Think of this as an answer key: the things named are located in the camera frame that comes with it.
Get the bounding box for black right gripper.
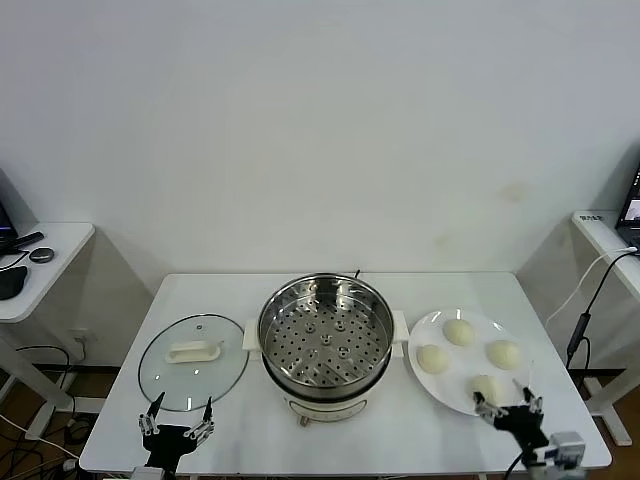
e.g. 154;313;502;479
472;378;551;451

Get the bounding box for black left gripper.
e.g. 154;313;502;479
138;391;217;470

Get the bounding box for white steamed baozi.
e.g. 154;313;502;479
416;343;451;375
468;374;507;405
485;339;523;371
442;317;475;347

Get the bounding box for stainless steel steamer basket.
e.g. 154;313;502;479
242;272;409;390

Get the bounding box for white round plate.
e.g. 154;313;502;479
407;308;534;417

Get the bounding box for glass pot lid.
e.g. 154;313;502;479
138;313;250;413

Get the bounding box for cream electric cooker base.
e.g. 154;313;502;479
262;344;394;429

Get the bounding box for black computer mouse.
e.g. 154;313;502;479
0;265;30;301

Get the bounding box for black laptop with pink screen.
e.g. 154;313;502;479
615;167;640;246

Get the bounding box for black bar device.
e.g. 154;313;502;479
7;231;45;251

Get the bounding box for dark laptop with blue line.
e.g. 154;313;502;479
0;172;19;256

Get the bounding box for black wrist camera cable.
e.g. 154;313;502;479
503;447;531;480

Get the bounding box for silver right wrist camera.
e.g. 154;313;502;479
547;430;586;469

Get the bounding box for black looped floor cable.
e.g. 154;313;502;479
13;344;76;419

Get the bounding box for white floor cable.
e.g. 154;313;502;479
0;422;82;460

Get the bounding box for white laptop cable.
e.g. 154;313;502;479
544;245;640;329

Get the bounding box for black desk cable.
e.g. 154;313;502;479
0;249;29;272

